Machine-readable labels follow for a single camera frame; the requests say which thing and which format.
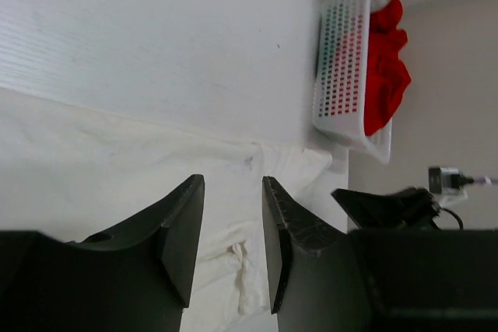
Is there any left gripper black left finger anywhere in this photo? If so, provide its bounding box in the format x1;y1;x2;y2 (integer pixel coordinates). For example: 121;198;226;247
58;174;205;331

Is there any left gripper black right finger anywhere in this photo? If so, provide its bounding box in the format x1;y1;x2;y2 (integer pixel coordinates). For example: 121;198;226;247
262;176;372;331

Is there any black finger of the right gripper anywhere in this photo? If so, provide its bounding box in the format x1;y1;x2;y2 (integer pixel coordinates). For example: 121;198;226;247
331;187;439;229

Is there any white t shirt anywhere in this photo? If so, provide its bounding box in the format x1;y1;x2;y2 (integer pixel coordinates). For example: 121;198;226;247
1;89;331;331

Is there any red t shirt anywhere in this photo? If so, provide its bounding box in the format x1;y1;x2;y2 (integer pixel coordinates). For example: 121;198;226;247
363;0;412;136

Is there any white plastic basket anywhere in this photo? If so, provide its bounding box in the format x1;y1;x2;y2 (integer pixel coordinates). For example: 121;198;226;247
312;0;392;164

